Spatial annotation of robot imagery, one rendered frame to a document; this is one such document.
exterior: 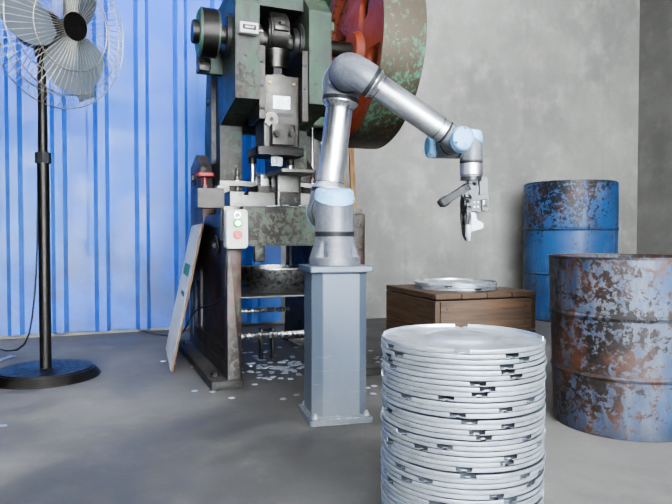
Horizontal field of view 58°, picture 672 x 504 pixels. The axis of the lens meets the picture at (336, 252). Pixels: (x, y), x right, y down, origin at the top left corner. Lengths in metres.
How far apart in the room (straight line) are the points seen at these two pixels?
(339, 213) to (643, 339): 0.87
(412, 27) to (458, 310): 1.07
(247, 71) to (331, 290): 1.04
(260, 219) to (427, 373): 1.35
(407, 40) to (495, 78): 2.23
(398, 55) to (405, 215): 1.85
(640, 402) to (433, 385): 0.88
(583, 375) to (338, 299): 0.70
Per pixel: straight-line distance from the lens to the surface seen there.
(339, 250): 1.73
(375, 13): 2.63
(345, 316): 1.74
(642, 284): 1.74
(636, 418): 1.81
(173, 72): 3.67
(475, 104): 4.43
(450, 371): 1.01
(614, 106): 5.27
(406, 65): 2.40
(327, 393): 1.77
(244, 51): 2.44
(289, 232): 2.27
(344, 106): 1.94
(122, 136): 3.57
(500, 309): 2.09
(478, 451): 1.04
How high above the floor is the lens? 0.54
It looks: 1 degrees down
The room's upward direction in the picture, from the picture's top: straight up
